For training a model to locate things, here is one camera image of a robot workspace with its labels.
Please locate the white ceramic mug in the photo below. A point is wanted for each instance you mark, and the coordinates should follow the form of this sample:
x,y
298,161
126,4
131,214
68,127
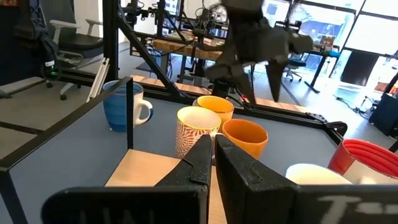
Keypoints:
x,y
314,174

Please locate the blue-grey table mat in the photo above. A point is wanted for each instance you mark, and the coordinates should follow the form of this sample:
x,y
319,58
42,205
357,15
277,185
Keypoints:
x,y
77,149

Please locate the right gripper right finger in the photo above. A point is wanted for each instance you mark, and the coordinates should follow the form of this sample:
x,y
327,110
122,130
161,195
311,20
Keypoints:
x,y
280,205

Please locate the blue office chair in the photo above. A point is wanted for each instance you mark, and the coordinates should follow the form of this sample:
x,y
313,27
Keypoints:
x,y
293,63

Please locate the orange leaf patterned mug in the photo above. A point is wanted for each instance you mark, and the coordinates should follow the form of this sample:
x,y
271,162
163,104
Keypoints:
x,y
186,137

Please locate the black bag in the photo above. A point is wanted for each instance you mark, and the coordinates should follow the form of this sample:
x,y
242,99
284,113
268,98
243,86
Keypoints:
x,y
385,113

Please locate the wooden background workbench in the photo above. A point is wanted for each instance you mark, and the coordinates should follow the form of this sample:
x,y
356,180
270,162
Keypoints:
x,y
186,46

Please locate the red and white mug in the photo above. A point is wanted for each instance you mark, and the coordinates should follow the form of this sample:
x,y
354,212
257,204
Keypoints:
x,y
373,152

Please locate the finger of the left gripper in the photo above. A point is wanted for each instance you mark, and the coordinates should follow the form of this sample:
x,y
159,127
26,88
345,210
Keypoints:
x,y
277,77
245,81

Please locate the black aluminium table frame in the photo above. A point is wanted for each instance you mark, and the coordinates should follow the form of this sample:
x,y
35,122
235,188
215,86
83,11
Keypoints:
x,y
110,37

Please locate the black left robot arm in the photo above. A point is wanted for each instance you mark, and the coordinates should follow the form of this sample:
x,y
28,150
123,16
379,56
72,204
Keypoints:
x,y
222,88

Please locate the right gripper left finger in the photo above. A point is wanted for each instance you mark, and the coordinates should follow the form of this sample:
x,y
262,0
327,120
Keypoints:
x,y
124,205

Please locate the black panel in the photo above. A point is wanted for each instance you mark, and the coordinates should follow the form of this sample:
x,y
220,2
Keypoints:
x,y
357,67

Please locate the white black office chair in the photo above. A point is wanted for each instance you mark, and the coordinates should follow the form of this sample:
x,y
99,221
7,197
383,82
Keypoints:
x,y
77,40

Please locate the silver aluminium profile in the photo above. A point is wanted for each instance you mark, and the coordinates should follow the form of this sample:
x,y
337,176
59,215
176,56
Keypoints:
x,y
98,79

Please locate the black desk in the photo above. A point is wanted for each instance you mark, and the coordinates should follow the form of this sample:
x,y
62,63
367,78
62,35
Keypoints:
x,y
323,59

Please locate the plain orange mug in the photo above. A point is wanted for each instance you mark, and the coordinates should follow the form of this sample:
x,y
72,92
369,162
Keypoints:
x,y
245,140

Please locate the dark equipment with green light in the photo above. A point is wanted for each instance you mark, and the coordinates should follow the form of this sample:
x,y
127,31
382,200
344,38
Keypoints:
x,y
43,46

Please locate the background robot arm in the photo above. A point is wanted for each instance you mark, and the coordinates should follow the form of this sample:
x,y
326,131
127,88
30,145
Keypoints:
x,y
135,12
203,21

